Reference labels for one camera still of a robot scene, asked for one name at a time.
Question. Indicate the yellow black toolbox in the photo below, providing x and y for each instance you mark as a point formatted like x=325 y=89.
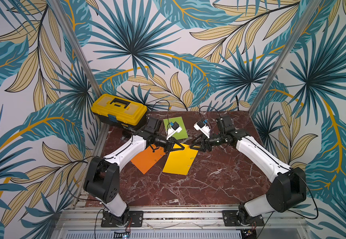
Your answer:
x=120 y=112

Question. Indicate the orange paper sheet stack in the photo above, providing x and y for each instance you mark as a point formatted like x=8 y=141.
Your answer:
x=146 y=159

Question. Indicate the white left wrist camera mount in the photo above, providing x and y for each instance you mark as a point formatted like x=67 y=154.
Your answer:
x=173 y=128

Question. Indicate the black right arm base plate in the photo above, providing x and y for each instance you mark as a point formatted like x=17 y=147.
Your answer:
x=235 y=218

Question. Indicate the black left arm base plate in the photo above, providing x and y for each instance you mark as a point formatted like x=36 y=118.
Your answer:
x=134 y=219

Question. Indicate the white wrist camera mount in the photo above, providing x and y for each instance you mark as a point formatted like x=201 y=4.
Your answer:
x=173 y=128
x=203 y=126

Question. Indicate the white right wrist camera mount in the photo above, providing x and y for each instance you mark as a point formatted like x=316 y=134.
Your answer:
x=203 y=126

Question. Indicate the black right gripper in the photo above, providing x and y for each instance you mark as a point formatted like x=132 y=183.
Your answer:
x=206 y=142

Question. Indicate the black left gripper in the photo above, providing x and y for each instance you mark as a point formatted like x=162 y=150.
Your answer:
x=170 y=144

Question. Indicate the aluminium corner post left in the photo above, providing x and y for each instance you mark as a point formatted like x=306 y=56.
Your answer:
x=71 y=36

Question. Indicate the aluminium corner post right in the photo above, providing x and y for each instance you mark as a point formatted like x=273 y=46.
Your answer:
x=293 y=38

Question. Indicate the green paper sheet stack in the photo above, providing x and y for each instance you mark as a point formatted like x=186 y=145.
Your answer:
x=181 y=135

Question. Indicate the aluminium front rail frame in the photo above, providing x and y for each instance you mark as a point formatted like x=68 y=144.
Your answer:
x=179 y=222

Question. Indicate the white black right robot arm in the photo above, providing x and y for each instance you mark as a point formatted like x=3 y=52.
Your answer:
x=288 y=185

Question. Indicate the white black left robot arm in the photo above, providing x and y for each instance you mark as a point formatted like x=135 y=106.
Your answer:
x=103 y=175

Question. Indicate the aluminium corner post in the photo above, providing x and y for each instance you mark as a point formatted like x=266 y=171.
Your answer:
x=293 y=38
x=71 y=36

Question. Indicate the yellow paper sheet stack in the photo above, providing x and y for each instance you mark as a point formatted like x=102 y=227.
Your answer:
x=180 y=162

